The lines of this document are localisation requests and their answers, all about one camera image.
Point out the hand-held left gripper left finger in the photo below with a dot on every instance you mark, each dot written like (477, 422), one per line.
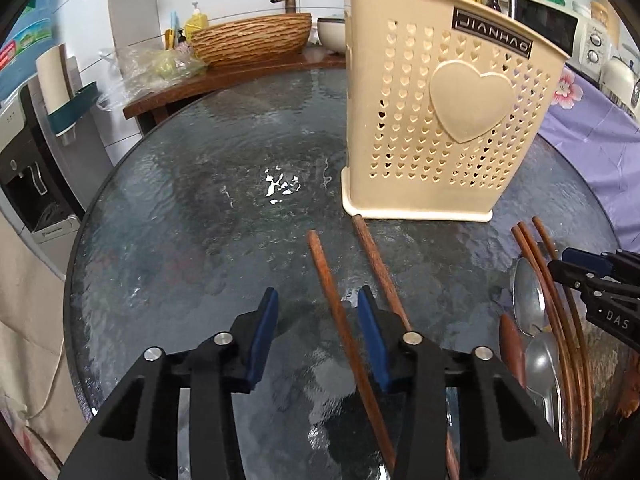
(265, 332)

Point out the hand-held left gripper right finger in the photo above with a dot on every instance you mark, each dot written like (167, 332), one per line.
(372, 342)

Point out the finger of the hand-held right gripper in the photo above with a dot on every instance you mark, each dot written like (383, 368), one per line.
(590, 261)
(575, 280)

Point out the metal spoon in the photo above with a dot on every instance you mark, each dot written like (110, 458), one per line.
(529, 295)
(542, 365)

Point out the brown wooden spoon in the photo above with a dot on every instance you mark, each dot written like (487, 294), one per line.
(512, 350)

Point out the beige perforated utensil holder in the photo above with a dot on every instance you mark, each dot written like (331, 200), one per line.
(410, 125)

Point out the purple floral cloth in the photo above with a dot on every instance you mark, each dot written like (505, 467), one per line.
(600, 150)

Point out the white electric kettle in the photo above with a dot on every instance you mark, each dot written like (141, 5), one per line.
(620, 80)

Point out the white microwave oven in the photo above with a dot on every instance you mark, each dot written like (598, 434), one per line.
(565, 35)

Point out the yellow-lid jar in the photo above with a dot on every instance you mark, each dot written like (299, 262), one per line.
(599, 12)

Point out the dark wooden counter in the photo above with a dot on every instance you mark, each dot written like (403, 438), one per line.
(200, 87)

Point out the white jar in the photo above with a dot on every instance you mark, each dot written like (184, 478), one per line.
(581, 8)

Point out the brown glass bottle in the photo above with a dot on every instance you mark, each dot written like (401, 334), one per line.
(493, 0)

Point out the white water dispenser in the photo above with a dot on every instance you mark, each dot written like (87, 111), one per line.
(30, 170)

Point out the clear plastic bags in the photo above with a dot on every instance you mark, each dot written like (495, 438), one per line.
(150, 67)

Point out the brown woven-pattern wash basin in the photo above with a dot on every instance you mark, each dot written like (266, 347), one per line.
(250, 40)

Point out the white pan with glass lid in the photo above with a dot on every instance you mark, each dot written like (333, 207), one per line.
(332, 35)

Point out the small yellow holder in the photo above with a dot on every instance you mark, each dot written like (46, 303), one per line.
(170, 40)

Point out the yellow soap pump bottle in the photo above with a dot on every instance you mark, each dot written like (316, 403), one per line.
(196, 22)

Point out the light blue toothbrush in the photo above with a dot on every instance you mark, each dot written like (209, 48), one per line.
(175, 22)

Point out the blue water jug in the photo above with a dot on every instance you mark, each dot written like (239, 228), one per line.
(25, 45)

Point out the teal wall holder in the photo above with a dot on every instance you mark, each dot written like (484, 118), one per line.
(75, 110)

